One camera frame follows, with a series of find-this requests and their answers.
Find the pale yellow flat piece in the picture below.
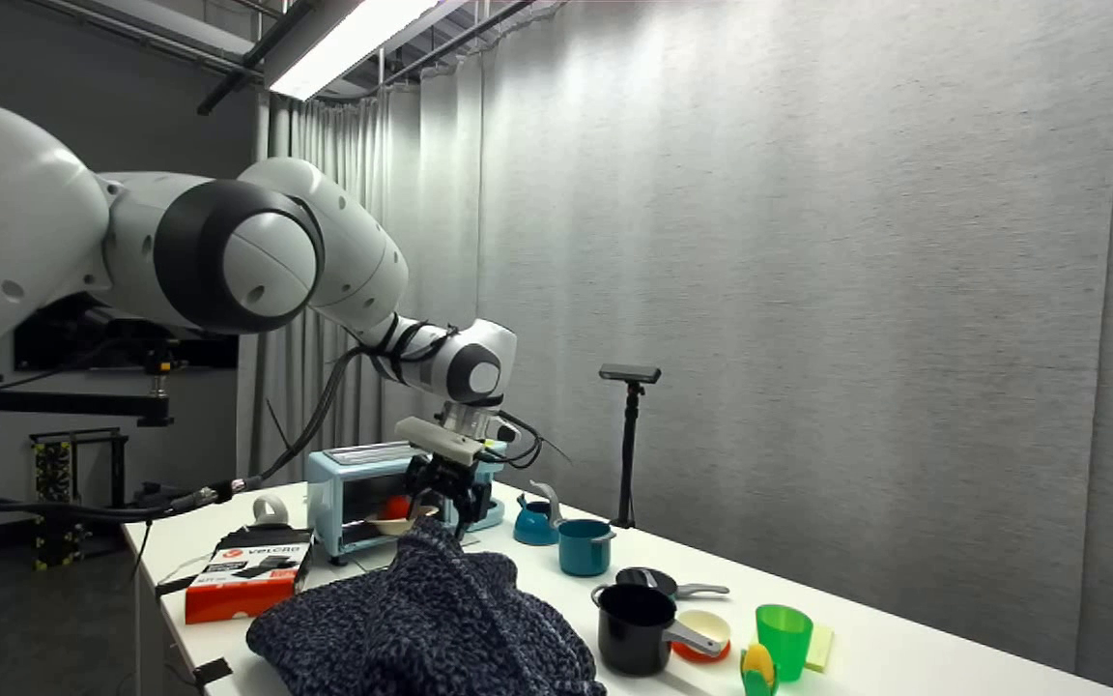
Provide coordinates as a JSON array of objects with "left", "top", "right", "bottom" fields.
[{"left": 803, "top": 618, "right": 838, "bottom": 676}]

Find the black bar camera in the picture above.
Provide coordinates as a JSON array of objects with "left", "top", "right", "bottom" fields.
[{"left": 594, "top": 361, "right": 666, "bottom": 389}]

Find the black camera stand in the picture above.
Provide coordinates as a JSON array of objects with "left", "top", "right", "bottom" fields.
[{"left": 616, "top": 379, "right": 648, "bottom": 529}]

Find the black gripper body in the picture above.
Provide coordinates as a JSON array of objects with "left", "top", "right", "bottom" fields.
[{"left": 402, "top": 449, "right": 500, "bottom": 516}]

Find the black tool on box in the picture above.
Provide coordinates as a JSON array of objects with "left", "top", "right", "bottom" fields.
[{"left": 208, "top": 516, "right": 316, "bottom": 559}]

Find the dark wall monitor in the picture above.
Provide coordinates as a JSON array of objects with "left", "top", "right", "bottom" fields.
[{"left": 9, "top": 286, "right": 242, "bottom": 379}]

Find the dark blue knitted blanket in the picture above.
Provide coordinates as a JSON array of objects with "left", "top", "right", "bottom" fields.
[{"left": 242, "top": 516, "right": 610, "bottom": 696}]

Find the metal equipment rack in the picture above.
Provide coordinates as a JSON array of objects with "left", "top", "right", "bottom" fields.
[{"left": 22, "top": 426, "right": 134, "bottom": 576}]

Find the green plastic cup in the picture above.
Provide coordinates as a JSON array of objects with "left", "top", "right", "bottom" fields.
[{"left": 751, "top": 598, "right": 818, "bottom": 684}]

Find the orange and white plate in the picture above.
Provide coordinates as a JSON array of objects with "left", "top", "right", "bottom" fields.
[{"left": 669, "top": 607, "right": 740, "bottom": 670}]

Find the teal toy pot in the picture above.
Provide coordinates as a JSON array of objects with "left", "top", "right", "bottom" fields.
[{"left": 553, "top": 513, "right": 617, "bottom": 578}]

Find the light blue toy oven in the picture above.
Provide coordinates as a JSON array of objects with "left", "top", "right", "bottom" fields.
[{"left": 306, "top": 435, "right": 509, "bottom": 568}]

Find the teal toy kettle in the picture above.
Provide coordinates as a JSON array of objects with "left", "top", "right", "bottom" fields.
[{"left": 509, "top": 478, "right": 564, "bottom": 547}]

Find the white roll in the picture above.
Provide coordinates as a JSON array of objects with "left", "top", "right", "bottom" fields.
[{"left": 246, "top": 491, "right": 295, "bottom": 529}]

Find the grey curtain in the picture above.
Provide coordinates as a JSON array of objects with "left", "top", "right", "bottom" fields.
[{"left": 237, "top": 0, "right": 1113, "bottom": 689}]

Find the yellow toy corn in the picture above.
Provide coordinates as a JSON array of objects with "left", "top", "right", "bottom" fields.
[{"left": 733, "top": 640, "right": 780, "bottom": 696}]

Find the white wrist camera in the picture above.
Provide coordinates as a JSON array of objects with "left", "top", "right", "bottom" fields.
[{"left": 392, "top": 409, "right": 486, "bottom": 467}]

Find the black pot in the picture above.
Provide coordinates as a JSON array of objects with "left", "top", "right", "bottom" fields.
[{"left": 588, "top": 578, "right": 684, "bottom": 679}]

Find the ceiling light fixture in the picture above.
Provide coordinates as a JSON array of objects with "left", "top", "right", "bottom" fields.
[{"left": 268, "top": 0, "right": 445, "bottom": 105}]

